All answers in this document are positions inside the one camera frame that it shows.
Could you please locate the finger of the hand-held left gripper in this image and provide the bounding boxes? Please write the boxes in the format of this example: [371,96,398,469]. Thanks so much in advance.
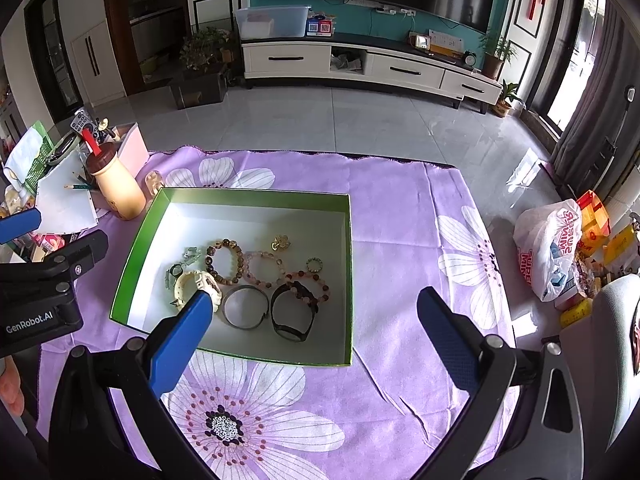
[0,208,42,246]
[30,230,109,286]

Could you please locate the small potted plant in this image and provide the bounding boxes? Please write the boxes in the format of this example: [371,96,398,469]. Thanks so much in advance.
[492,80,523,118]

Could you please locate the pink box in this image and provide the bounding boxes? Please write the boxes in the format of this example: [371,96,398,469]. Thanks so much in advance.
[112,122,149,176]

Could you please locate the purple floral tablecloth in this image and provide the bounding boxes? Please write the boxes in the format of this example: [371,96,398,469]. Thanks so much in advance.
[37,145,518,480]

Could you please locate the brown bead bracelet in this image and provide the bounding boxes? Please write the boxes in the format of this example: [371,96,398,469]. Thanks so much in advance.
[204,238,246,286]

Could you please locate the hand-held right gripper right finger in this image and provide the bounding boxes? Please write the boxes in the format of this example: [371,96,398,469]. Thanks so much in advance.
[416,286,588,480]

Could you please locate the clear plastic storage bin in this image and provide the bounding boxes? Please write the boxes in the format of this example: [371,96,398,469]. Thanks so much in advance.
[235,6,311,40]

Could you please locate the silver bangle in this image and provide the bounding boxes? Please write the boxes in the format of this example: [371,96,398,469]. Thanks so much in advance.
[222,284,271,330]

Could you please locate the beige bottle with red straw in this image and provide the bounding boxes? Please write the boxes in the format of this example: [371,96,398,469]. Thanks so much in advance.
[82,127,147,221]

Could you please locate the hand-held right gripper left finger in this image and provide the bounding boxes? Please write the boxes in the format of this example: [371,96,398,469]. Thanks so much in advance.
[47,290,216,480]

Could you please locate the white wristwatch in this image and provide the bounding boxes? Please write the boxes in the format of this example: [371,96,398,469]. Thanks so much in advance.
[169,269,223,313]

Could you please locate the person's left hand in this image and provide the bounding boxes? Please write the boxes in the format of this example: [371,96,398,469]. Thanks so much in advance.
[0,360,26,417]

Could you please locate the white desk calendar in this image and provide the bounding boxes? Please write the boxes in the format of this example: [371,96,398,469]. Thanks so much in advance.
[429,30,466,56]

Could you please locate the green white packet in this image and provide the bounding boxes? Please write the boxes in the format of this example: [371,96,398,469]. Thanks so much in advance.
[4,121,56,193]

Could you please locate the tall potted plant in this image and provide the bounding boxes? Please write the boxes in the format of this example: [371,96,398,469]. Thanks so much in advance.
[479,27,518,81]

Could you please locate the red yellow snack box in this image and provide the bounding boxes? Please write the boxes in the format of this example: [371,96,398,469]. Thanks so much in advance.
[577,190,612,246]

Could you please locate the green cardboard box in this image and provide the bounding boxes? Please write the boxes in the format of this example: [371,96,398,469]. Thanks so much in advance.
[110,186,355,368]

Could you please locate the white television cabinet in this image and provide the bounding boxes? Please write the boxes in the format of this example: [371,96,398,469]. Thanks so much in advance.
[241,32,503,111]

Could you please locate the black wristband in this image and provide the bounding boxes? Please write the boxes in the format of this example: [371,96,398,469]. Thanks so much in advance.
[270,281,321,343]

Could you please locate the red and pink bead bracelet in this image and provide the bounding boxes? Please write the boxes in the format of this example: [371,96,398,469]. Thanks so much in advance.
[285,270,332,307]

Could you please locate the white printed plastic bag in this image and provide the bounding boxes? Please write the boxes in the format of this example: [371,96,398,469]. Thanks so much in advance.
[514,199,583,302]

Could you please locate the dark stand with plants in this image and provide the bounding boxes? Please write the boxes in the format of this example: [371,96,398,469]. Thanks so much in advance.
[167,27,241,110]

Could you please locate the dark wooden display cabinet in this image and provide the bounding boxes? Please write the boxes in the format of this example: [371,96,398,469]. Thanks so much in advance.
[102,0,193,96]

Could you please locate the remote control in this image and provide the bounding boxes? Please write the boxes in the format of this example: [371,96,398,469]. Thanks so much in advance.
[69,109,97,136]

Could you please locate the white chair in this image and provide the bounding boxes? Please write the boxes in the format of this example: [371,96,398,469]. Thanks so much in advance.
[542,274,640,441]

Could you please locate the pale pink bead bracelet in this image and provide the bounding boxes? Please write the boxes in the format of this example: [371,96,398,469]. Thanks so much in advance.
[243,250,287,288]

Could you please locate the yellow snack packet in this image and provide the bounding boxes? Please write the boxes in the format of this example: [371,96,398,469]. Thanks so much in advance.
[602,225,640,271]

